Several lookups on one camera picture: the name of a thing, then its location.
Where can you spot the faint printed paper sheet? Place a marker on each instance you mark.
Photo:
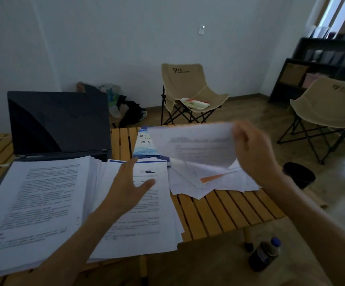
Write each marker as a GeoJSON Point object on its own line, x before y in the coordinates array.
{"type": "Point", "coordinates": [196, 142]}

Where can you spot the grey laptop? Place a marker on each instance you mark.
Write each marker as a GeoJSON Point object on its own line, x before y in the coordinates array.
{"type": "Point", "coordinates": [59, 122]}

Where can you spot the person's right forearm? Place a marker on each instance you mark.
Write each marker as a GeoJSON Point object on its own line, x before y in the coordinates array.
{"type": "Point", "coordinates": [318, 223]}

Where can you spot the thin stack of sorted sheets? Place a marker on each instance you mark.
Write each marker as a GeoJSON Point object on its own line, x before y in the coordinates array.
{"type": "Point", "coordinates": [148, 223]}

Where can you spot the person's left forearm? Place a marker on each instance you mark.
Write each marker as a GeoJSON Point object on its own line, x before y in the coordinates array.
{"type": "Point", "coordinates": [74, 250]}

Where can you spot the person's right hand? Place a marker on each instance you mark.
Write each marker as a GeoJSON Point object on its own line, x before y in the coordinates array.
{"type": "Point", "coordinates": [256, 154]}

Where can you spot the beige folding chair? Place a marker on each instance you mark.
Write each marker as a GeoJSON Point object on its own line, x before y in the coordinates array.
{"type": "Point", "coordinates": [184, 80]}
{"type": "Point", "coordinates": [327, 104]}

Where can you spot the pink storage box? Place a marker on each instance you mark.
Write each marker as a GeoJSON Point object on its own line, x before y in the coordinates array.
{"type": "Point", "coordinates": [311, 80]}

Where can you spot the sorted text document stack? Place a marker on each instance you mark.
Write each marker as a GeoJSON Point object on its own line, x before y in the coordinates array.
{"type": "Point", "coordinates": [35, 199]}

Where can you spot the person's left hand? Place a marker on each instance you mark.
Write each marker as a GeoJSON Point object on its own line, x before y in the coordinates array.
{"type": "Point", "coordinates": [124, 190]}

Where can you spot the red and white booklet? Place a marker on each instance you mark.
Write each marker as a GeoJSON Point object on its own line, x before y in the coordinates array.
{"type": "Point", "coordinates": [194, 103]}

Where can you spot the dark bottle with blue cap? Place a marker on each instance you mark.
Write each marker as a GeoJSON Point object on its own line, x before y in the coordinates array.
{"type": "Point", "coordinates": [263, 256]}

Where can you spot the black shelf unit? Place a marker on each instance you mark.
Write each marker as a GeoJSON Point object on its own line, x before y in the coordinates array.
{"type": "Point", "coordinates": [276, 92]}

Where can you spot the woven storage basket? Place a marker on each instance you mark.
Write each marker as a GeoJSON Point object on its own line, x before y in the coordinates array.
{"type": "Point", "coordinates": [293, 74]}

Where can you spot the tall narrow window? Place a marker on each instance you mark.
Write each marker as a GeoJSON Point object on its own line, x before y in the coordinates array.
{"type": "Point", "coordinates": [335, 14]}

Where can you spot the white wall hook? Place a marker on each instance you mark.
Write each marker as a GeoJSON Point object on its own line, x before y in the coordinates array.
{"type": "Point", "coordinates": [201, 29]}

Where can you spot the black plastic pot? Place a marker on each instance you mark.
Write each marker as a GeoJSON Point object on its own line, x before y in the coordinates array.
{"type": "Point", "coordinates": [299, 175]}

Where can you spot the blue booklet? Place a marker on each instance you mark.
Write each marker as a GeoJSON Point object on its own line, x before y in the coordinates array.
{"type": "Point", "coordinates": [144, 145]}

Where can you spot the wooden slatted table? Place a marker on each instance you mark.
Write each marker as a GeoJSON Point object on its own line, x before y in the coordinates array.
{"type": "Point", "coordinates": [220, 211]}

